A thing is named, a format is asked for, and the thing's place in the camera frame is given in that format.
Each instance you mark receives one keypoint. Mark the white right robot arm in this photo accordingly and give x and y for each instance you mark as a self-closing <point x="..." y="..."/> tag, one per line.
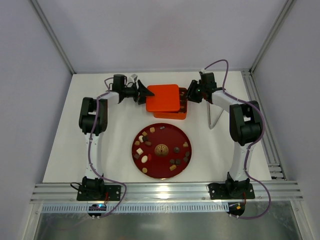
<point x="246" y="128"/>

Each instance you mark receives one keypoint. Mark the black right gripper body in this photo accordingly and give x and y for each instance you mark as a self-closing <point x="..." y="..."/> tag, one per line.
<point x="196" y="91"/>

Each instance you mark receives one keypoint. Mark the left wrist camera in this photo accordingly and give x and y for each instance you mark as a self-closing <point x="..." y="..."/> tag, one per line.
<point x="133" y="78"/>

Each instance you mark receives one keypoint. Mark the white slotted cable duct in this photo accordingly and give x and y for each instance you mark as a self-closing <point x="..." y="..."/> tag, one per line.
<point x="147" y="207"/>

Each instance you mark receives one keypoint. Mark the orange tin lid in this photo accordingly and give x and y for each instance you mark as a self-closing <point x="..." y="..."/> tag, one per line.
<point x="166" y="98"/>

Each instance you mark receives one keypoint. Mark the metal serving tongs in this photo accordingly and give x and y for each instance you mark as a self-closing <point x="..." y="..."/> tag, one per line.
<point x="213" y="114"/>

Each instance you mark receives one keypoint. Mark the white swirl oval chocolate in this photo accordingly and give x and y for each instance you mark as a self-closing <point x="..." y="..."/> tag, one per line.
<point x="144" y="159"/>

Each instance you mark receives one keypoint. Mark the white heart chocolate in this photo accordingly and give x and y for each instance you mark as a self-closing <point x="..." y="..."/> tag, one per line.
<point x="141" y="138"/>

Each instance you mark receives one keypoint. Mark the tan striped bar chocolate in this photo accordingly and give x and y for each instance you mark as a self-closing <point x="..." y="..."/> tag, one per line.
<point x="172" y="167"/>

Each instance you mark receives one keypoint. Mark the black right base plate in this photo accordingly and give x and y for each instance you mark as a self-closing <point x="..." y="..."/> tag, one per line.
<point x="228" y="191"/>

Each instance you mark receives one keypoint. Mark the aluminium frame rail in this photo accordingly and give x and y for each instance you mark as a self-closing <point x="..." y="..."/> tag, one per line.
<point x="212" y="150"/>

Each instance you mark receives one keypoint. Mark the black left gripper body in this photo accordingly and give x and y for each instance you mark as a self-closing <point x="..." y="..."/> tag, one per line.
<point x="138" y="92"/>

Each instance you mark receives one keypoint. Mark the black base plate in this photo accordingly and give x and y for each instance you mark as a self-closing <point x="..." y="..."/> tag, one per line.
<point x="86" y="193"/>
<point x="228" y="191"/>

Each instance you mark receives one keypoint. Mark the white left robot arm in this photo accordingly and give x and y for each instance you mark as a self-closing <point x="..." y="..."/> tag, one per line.
<point x="93" y="122"/>

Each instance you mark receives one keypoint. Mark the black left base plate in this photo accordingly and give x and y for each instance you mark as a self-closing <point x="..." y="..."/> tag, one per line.
<point x="86" y="193"/>

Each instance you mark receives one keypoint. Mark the round red plate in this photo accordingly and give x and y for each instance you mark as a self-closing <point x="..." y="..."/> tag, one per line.
<point x="162" y="151"/>

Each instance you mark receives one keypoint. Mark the white square chocolate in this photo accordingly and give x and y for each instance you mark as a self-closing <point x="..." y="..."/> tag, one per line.
<point x="139" y="151"/>

